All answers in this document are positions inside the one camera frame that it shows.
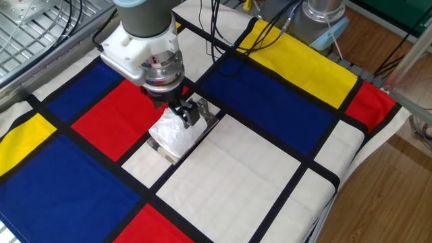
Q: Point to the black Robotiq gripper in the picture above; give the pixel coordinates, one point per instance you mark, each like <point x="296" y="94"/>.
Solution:
<point x="165" y="98"/>

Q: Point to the white toilet paper roll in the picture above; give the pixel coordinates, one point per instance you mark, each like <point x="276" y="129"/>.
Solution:
<point x="172" y="135"/>

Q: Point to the metal rectangular tray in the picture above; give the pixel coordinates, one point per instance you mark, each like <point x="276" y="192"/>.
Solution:
<point x="206" y="109"/>

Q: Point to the Mondrian pattern colour block tablecloth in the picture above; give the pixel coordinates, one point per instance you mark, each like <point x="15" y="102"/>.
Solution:
<point x="229" y="182"/>

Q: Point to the small yellow tool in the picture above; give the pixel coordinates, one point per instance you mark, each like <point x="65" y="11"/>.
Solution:
<point x="247" y="4"/>

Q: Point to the perforated metal plate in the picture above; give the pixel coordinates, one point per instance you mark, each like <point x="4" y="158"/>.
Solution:
<point x="20" y="8"/>

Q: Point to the green board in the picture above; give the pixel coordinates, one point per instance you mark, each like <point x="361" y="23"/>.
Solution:
<point x="395" y="11"/>

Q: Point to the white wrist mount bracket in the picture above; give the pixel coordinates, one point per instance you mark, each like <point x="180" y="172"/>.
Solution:
<point x="125" y="54"/>

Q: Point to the aluminium frame rail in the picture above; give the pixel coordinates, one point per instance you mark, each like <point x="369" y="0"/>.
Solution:
<point x="50" y="64"/>

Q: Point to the aluminium frame post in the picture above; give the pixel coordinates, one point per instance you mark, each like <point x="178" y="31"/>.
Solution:
<point x="408" y="57"/>

